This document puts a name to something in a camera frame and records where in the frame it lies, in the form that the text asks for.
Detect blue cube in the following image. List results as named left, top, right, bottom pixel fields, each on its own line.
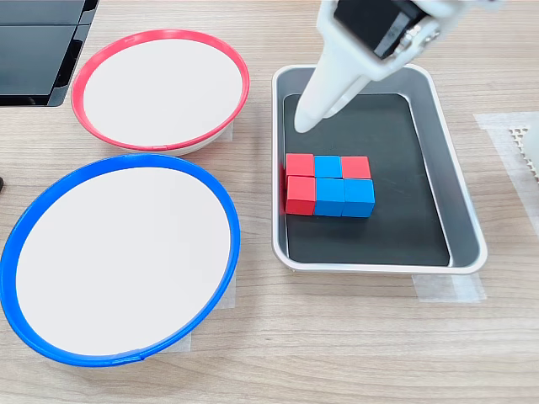
left=313, top=155, right=343, bottom=180
left=314, top=177, right=346, bottom=218
left=344, top=178, right=376, bottom=219

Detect red cube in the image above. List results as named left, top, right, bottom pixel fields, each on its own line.
left=285, top=152, right=316, bottom=178
left=285, top=175, right=317, bottom=216
left=340, top=156, right=371, bottom=181

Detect blue-rimmed white plate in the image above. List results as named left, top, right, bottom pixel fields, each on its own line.
left=0, top=153, right=242, bottom=369

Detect steel tray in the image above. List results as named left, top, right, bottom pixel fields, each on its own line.
left=271, top=63, right=489, bottom=275

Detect black tray mat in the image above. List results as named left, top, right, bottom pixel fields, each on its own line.
left=282, top=93, right=451, bottom=267

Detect red-rimmed white plate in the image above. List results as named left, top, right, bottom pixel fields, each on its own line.
left=70, top=28, right=251, bottom=157

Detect black glossy plastic case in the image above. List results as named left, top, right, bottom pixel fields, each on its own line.
left=0, top=0, right=101, bottom=108

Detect pale perforated base plate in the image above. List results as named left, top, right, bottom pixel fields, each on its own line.
left=507, top=125, right=539, bottom=185

